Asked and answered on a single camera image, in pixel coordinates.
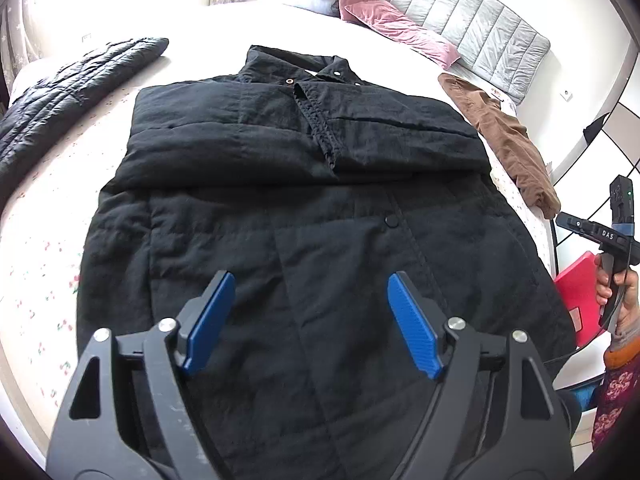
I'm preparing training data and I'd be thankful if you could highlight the large black padded coat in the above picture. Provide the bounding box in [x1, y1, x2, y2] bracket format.
[77, 47, 575, 479]

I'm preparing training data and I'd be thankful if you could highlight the person's floral sleeve forearm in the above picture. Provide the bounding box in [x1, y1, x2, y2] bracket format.
[591, 320, 639, 450]

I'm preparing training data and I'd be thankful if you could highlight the person's right hand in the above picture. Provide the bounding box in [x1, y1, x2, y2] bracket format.
[593, 252, 640, 337]

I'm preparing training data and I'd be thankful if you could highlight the red plastic stool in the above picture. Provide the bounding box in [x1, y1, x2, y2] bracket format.
[554, 252, 603, 349]

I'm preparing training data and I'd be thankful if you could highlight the brown garment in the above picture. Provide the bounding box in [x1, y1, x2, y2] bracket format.
[438, 73, 561, 220]

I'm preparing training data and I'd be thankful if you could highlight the grey tufted headboard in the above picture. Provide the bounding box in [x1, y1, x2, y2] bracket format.
[387, 0, 551, 105]

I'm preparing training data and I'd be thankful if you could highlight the cherry print bed sheet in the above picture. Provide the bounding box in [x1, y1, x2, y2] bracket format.
[1, 56, 169, 448]

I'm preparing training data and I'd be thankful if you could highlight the pink velvet pillow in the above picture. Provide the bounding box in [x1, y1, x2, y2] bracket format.
[338, 0, 460, 70]

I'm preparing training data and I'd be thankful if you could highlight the black quilted puffer jacket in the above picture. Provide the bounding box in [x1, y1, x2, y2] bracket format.
[0, 37, 169, 205]

